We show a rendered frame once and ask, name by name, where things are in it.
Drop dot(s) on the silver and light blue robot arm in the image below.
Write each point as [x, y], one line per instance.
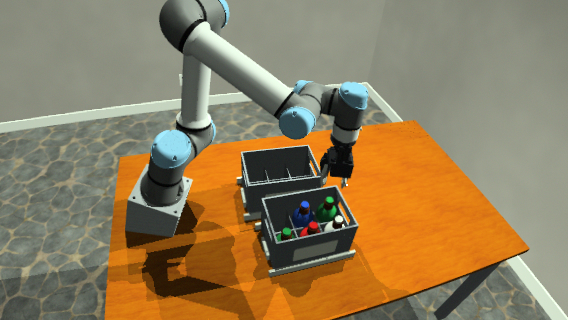
[297, 116]

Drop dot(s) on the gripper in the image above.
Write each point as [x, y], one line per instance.
[339, 168]

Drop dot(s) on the blue bottle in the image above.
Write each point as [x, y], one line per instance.
[302, 216]

